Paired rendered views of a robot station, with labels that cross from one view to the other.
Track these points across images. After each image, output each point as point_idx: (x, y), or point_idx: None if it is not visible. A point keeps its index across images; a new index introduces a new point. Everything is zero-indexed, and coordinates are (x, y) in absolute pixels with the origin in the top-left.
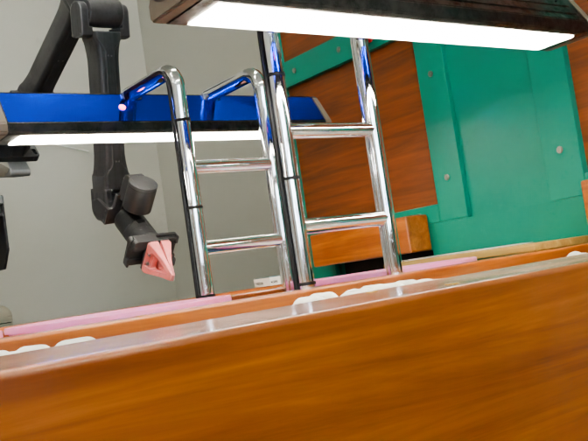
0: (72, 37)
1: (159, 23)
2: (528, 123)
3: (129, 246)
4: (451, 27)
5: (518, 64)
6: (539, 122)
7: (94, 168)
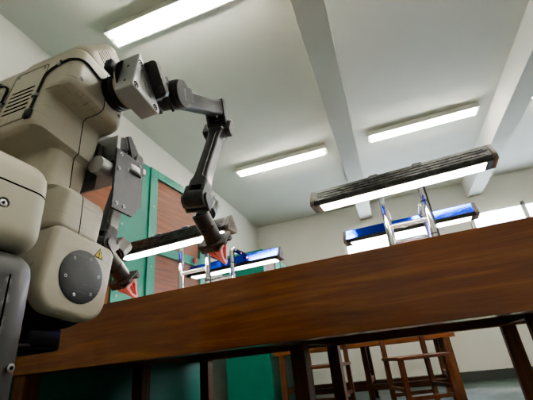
0: None
1: (278, 257)
2: (141, 289)
3: (137, 275)
4: (228, 271)
5: (142, 271)
6: (146, 290)
7: (112, 221)
